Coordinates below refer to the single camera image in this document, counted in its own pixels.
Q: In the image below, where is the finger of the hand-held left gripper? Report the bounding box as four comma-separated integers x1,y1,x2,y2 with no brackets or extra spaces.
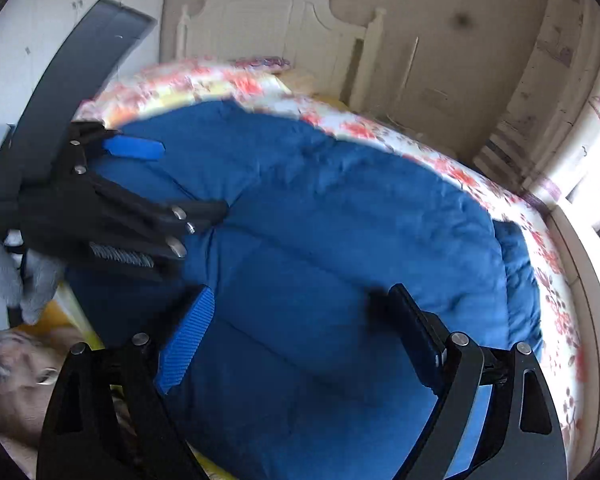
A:
25,170,229,283
72,122,165,161

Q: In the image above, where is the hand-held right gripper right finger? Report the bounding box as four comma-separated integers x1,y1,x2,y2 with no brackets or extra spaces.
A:
388,283,567,480

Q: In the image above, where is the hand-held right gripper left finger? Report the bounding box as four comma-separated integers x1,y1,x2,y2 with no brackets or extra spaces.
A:
36,285,216,480

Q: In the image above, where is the blue puffer jacket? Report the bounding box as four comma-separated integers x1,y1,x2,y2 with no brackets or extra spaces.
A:
65,100,543,480

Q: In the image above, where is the person's left hand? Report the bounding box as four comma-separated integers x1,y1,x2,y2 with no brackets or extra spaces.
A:
0,232,66,326

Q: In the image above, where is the white wardrobe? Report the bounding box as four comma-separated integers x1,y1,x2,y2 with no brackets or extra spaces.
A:
0,0,171,131

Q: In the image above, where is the yellow mat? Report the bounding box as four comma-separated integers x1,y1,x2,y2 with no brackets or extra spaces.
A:
27,300,106,352

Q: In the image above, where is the printed floor mat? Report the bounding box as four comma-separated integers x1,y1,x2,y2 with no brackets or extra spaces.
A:
0,325,131,466

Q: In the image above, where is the peach patterned pillow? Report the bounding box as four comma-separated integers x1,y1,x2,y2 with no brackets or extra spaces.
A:
280,71,326,96

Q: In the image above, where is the floral bed sheet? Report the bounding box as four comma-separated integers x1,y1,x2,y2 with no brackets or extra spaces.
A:
80,57,583,441

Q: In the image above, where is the white wooden headboard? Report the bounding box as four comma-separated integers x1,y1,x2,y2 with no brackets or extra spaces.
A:
175,0,386,106

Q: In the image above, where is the silver lamp pole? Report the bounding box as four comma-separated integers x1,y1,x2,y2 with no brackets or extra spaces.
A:
400,37,421,106

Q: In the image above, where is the striped printed curtain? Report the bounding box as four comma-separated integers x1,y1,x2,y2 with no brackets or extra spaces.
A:
472,0,600,201

